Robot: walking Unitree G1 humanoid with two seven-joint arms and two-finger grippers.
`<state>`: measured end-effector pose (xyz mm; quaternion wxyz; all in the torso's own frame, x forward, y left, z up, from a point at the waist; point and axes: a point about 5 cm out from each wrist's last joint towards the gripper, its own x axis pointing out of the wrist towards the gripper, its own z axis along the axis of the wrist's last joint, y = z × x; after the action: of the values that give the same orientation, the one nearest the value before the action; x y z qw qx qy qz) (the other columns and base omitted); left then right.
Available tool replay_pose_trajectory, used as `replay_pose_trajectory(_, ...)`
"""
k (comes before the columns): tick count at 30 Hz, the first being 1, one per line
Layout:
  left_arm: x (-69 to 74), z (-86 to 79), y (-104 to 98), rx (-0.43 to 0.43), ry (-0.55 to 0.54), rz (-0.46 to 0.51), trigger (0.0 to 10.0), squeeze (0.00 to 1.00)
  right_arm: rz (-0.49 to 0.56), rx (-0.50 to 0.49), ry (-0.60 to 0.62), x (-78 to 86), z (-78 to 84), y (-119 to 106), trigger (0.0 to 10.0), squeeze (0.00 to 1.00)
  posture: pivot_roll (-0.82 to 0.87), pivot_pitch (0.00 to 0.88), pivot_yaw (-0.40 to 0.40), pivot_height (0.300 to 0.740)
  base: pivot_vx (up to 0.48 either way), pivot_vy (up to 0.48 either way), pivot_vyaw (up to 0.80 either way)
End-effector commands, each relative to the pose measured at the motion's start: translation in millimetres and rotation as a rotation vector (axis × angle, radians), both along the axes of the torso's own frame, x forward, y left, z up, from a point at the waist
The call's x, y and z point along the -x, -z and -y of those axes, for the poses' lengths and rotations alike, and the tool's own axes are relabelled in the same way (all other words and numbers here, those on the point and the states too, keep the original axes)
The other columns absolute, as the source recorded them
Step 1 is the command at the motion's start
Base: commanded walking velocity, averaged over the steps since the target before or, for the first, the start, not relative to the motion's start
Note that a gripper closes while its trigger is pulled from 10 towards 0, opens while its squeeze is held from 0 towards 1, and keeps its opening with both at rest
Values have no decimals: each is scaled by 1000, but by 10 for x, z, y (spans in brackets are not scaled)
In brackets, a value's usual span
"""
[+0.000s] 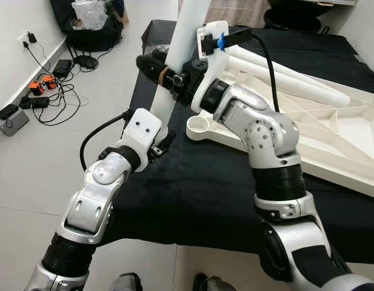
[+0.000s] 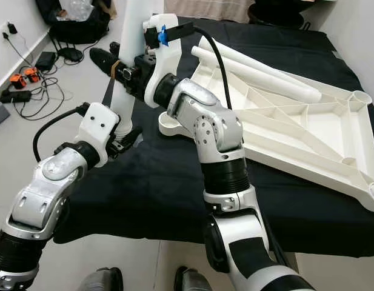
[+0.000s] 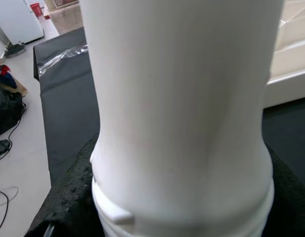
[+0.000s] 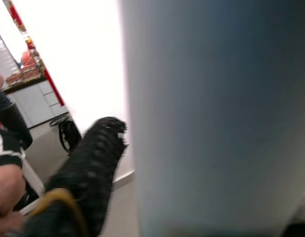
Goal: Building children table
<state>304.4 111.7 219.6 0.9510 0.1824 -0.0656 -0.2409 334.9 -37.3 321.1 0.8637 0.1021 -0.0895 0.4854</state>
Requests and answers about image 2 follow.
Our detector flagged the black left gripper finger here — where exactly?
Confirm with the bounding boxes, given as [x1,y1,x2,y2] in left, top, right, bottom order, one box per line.
[117,125,144,149]

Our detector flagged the white plastic children table top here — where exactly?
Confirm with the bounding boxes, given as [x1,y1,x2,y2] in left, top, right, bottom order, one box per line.
[158,36,374,204]

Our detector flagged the black power adapter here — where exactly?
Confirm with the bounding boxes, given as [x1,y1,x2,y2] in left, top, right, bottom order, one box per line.
[58,47,84,62]

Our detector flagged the clear crumpled plastic bag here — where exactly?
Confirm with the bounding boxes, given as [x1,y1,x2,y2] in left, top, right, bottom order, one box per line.
[65,0,96,22]

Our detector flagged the black tablecloth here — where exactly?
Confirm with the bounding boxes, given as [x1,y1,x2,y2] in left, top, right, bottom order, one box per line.
[53,18,374,255]

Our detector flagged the black box device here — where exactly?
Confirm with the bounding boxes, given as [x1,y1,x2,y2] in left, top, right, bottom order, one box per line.
[35,52,57,70]

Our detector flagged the black bag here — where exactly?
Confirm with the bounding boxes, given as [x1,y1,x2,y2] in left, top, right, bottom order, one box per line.
[35,0,112,44]

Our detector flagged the orange plug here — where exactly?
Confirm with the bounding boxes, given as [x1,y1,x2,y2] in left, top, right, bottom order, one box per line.
[10,74,25,89]
[24,67,39,82]

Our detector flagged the beige cloth covered shelf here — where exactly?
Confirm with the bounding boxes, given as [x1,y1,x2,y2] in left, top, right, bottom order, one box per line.
[162,0,251,24]

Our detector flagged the black power strip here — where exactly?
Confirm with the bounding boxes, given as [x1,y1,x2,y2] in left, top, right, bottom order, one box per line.
[0,90,31,104]

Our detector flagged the large black bowl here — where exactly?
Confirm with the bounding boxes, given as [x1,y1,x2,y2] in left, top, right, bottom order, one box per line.
[247,0,312,28]

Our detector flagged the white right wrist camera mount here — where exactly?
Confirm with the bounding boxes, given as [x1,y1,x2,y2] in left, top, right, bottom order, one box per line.
[143,13,181,109]

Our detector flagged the black floor cable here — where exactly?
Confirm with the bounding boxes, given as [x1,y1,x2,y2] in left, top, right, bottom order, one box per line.
[5,33,66,119]

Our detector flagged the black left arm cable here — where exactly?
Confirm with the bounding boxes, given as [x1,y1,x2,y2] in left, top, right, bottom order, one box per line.
[33,103,90,161]

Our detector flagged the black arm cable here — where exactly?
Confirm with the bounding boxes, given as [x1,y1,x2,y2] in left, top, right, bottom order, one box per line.
[159,21,233,110]
[33,103,90,161]

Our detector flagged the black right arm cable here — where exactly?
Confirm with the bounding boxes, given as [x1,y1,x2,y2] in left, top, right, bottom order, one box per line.
[159,21,233,110]

